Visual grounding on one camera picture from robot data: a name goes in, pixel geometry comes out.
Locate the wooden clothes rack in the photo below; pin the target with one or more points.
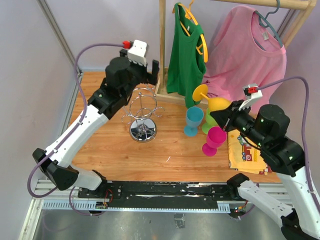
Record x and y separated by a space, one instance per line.
298 13

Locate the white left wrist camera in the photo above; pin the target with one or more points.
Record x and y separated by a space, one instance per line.
136 51

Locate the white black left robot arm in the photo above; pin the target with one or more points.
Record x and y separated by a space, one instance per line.
121 78

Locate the blue plastic wine glass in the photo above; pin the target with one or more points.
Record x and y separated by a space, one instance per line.
194 117

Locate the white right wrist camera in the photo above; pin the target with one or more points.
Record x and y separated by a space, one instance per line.
252 95

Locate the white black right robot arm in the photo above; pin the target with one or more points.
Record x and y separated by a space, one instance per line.
286 158

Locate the pink t-shirt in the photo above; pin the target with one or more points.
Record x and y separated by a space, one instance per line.
242 53

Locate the green tank top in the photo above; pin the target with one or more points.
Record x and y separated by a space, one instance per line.
186 67

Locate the orange plastic wine glass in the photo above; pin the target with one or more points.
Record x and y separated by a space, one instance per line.
215 103

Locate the chrome wine glass rack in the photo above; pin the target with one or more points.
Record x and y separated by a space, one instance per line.
140 112

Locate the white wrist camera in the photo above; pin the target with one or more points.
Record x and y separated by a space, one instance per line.
252 95
136 51

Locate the yellow clothes hanger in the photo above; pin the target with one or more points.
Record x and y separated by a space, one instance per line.
202 48

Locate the pink plastic wine glass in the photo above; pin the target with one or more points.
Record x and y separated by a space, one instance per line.
214 139

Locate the yellow cartoon vehicle cloth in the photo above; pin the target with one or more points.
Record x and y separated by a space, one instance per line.
243 157

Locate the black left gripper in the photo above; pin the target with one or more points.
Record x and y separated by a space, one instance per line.
148 77

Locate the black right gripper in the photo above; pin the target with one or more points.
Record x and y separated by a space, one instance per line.
224 117

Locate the green plastic wine glass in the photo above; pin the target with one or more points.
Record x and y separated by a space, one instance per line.
209 122

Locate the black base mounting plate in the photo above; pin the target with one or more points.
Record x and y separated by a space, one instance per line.
161 195

